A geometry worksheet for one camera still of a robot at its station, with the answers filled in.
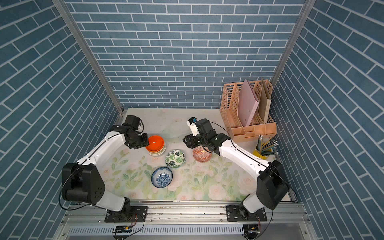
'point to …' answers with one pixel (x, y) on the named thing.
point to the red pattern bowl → (201, 155)
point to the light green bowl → (161, 151)
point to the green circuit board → (122, 229)
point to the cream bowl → (161, 153)
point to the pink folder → (248, 103)
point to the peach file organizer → (230, 111)
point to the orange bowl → (156, 143)
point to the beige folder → (265, 103)
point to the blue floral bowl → (161, 177)
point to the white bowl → (158, 155)
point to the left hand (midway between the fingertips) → (150, 143)
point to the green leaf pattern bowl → (175, 158)
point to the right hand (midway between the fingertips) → (188, 138)
